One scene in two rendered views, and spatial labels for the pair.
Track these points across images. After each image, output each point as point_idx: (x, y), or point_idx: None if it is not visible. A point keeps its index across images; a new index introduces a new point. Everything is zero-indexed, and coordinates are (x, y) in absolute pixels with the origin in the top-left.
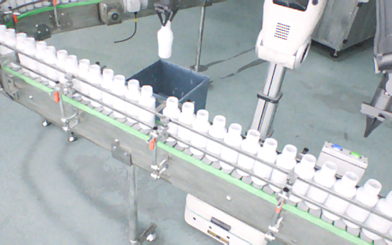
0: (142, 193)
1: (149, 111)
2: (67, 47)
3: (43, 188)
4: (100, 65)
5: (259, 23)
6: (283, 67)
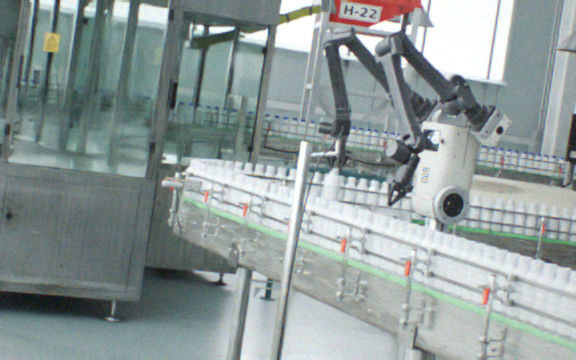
0: None
1: (258, 196)
2: (331, 355)
3: None
4: None
5: None
6: (434, 222)
